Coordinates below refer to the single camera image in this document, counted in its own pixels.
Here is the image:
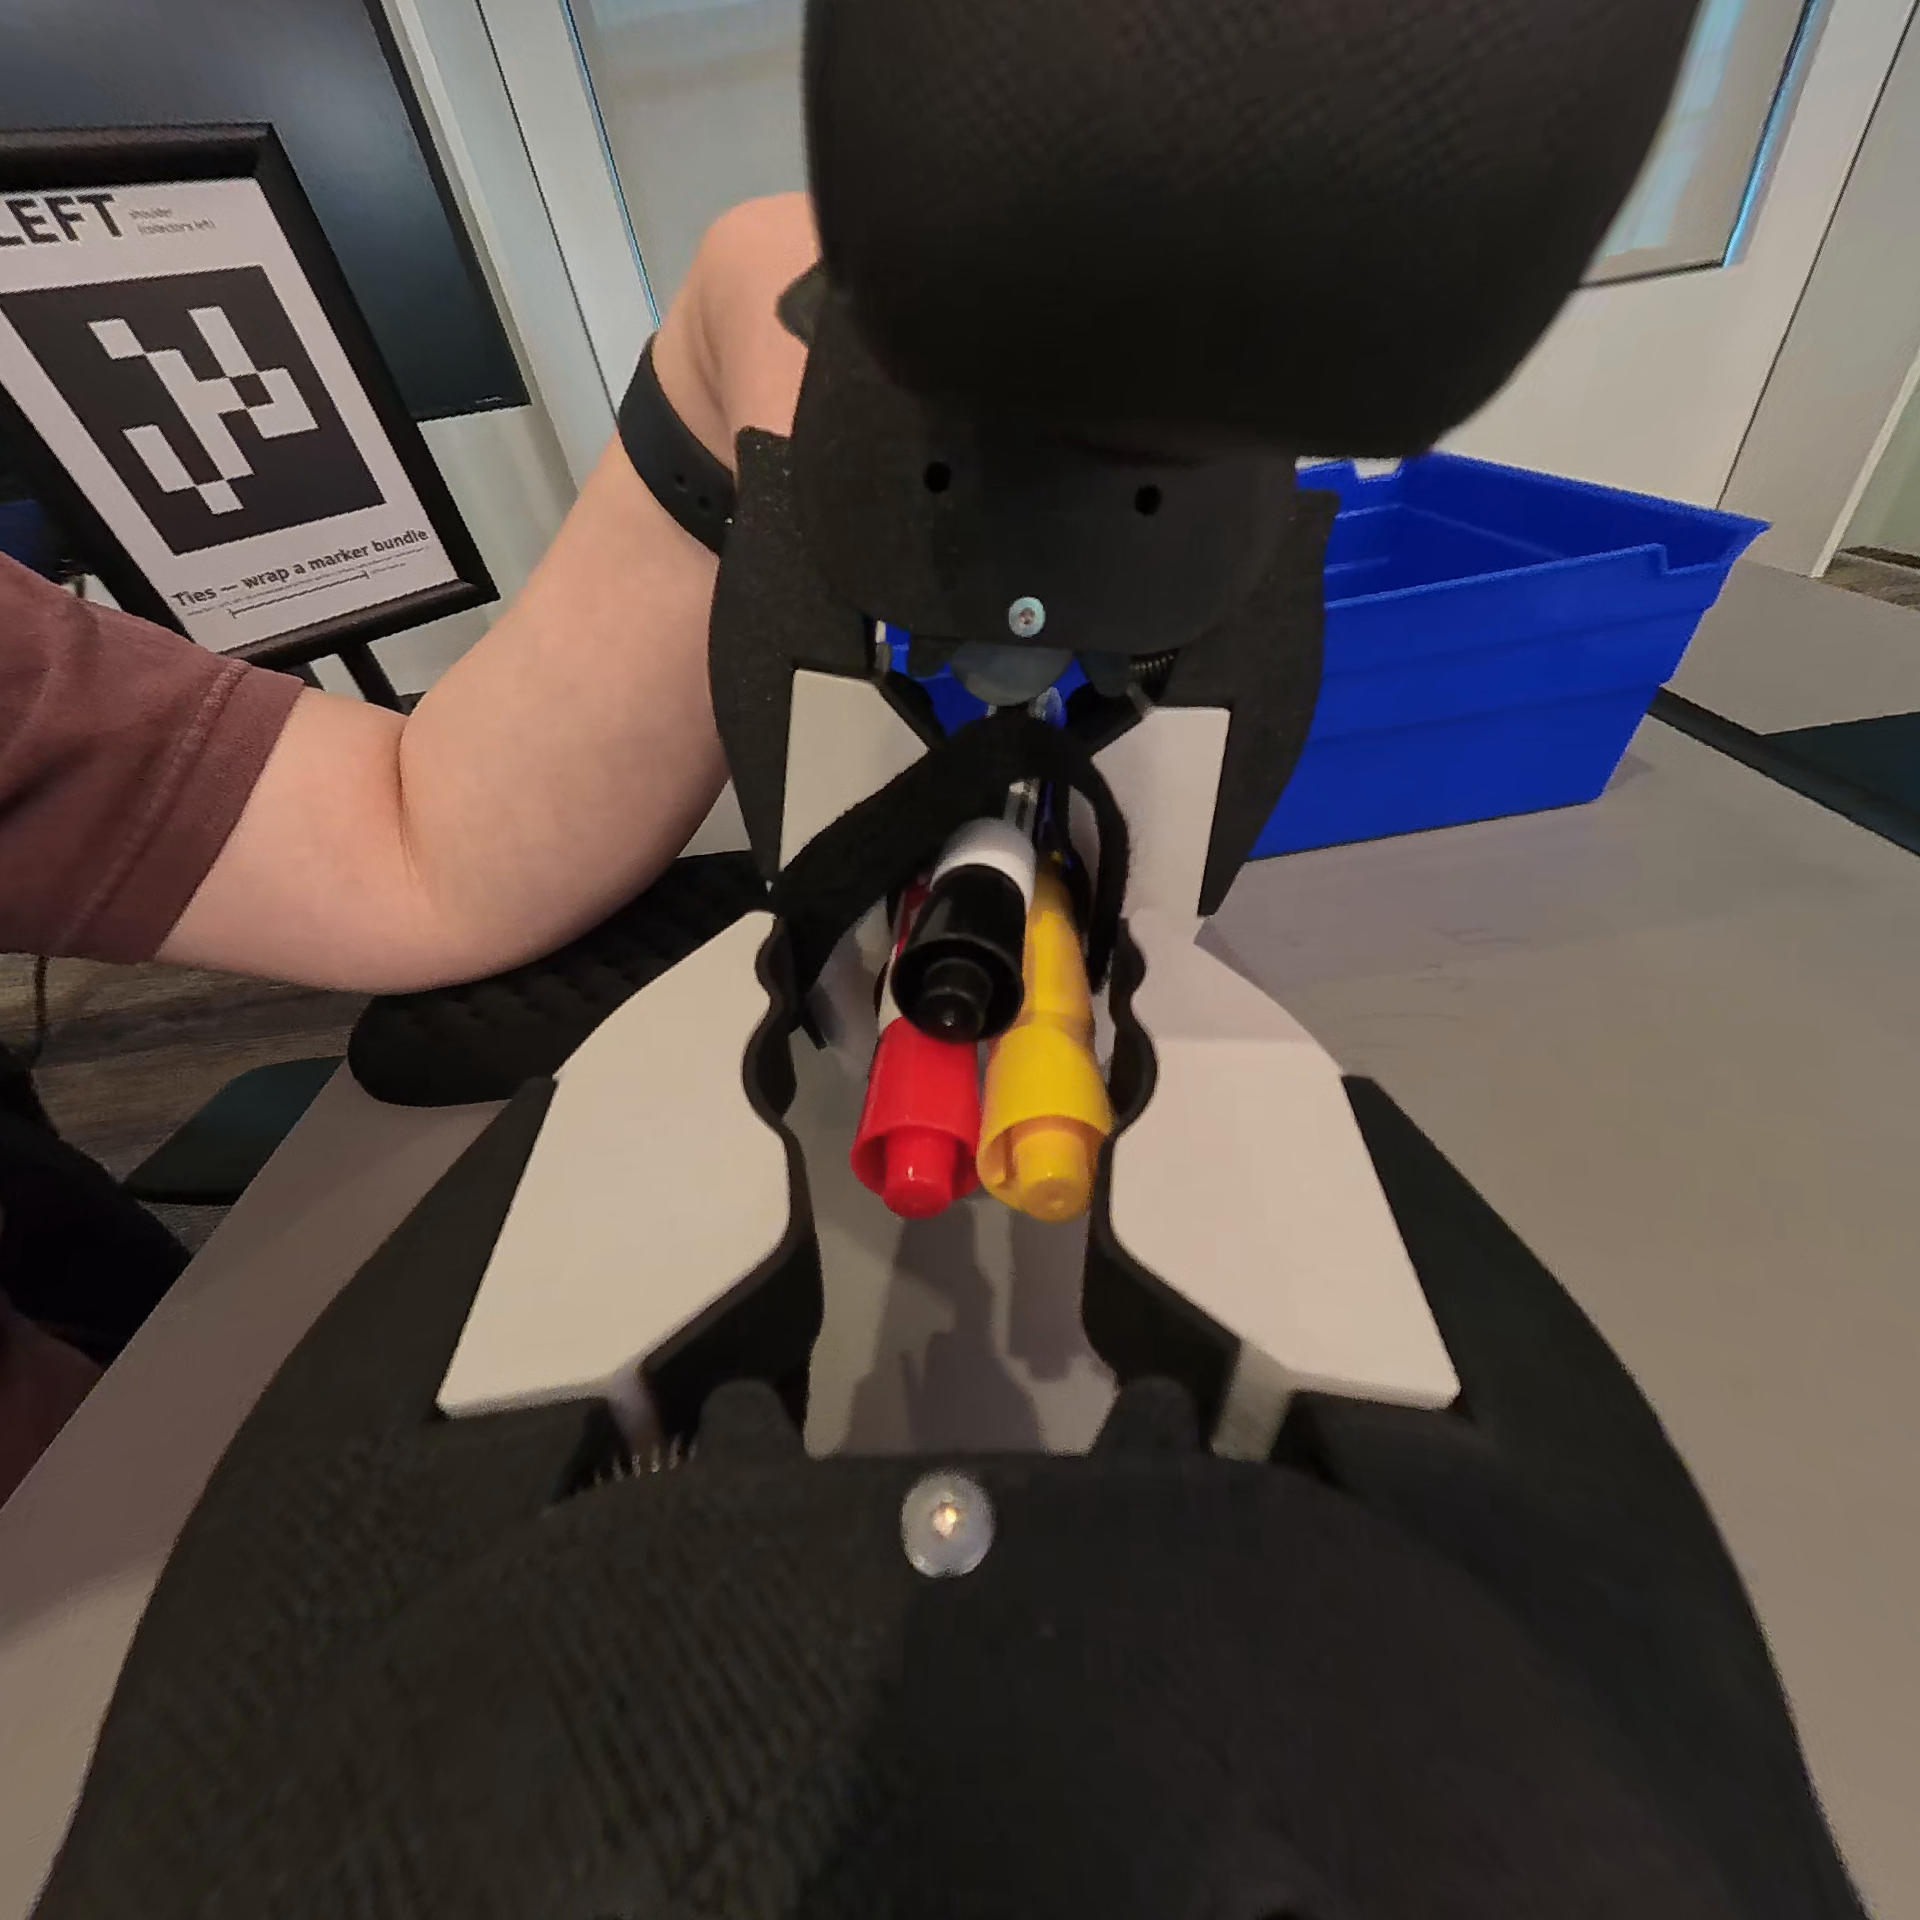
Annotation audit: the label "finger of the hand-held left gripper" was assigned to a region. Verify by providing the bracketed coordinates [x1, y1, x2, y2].
[1106, 702, 1233, 921]
[779, 667, 943, 889]

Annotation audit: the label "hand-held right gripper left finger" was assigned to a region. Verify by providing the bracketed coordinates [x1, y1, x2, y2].
[433, 909, 826, 1455]

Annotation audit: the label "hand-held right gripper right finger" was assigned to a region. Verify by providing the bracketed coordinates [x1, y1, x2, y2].
[1082, 919, 1461, 1458]

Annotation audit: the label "black hook-and-loop strap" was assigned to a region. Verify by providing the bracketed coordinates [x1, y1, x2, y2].
[768, 719, 1150, 1023]

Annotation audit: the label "black cap marker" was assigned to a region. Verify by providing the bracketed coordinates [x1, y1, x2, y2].
[887, 815, 1042, 1042]

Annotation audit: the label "yellow marker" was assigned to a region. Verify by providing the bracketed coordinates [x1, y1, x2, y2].
[975, 862, 1116, 1224]

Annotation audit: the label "red cap marker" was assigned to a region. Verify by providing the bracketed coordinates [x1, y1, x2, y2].
[848, 885, 983, 1222]

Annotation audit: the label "person's left forearm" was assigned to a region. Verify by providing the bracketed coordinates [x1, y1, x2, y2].
[149, 383, 745, 996]

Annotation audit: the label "person's left hand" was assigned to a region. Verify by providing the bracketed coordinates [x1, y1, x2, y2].
[660, 194, 821, 444]

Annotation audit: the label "black wrist band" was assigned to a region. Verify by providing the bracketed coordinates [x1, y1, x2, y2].
[613, 332, 746, 559]

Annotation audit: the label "blue plastic bin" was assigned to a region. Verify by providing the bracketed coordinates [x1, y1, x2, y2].
[884, 452, 1772, 862]

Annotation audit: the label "dark trousers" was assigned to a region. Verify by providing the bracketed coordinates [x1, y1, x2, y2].
[0, 1052, 197, 1358]

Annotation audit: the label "black framed tag sign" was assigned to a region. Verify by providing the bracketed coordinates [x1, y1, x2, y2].
[0, 124, 499, 714]

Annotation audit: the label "dark wall screen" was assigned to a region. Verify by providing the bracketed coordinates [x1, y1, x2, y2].
[0, 0, 534, 425]

